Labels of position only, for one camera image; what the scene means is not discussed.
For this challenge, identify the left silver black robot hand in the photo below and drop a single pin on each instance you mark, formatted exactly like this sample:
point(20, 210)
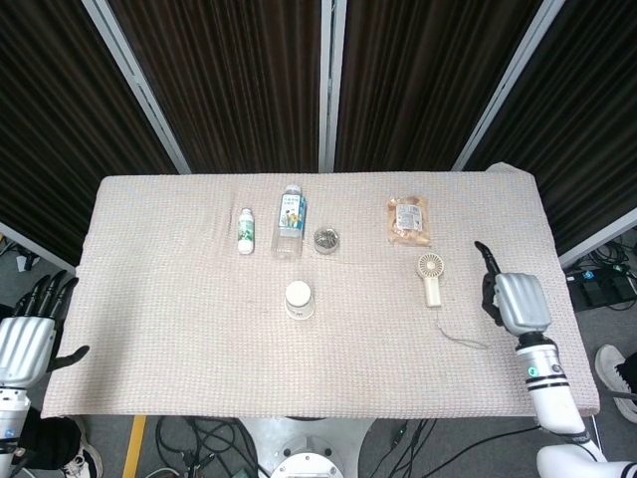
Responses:
point(25, 343)

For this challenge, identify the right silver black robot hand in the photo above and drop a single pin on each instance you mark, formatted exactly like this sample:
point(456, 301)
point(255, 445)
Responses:
point(520, 304)

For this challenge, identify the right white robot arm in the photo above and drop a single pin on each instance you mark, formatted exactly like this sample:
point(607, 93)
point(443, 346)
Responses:
point(557, 398)

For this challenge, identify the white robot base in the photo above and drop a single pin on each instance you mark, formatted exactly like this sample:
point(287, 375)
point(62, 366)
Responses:
point(304, 448)

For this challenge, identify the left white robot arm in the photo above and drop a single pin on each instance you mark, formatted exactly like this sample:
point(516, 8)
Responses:
point(10, 428)

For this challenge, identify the white handheld fan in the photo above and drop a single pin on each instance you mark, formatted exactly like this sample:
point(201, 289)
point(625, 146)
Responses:
point(431, 280)

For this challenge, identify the grey black sneaker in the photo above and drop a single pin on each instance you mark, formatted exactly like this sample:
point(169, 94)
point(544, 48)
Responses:
point(617, 376)

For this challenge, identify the black white sneaker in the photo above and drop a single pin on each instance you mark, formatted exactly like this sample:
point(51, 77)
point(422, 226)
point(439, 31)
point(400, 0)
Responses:
point(82, 460)

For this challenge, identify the clear bag of snacks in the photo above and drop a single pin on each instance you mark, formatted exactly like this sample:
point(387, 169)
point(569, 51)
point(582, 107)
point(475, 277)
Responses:
point(409, 220)

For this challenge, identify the round tin of clips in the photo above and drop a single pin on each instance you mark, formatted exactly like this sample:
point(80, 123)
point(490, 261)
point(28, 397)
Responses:
point(327, 240)

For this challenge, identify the beige woven tablecloth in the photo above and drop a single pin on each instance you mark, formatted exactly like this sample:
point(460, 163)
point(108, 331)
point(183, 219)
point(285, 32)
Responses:
point(308, 338)

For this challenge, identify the clear plastic water bottle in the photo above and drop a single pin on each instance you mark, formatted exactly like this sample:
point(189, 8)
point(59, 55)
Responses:
point(288, 224)

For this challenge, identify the small white green bottle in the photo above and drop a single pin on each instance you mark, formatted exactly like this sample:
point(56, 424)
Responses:
point(245, 231)

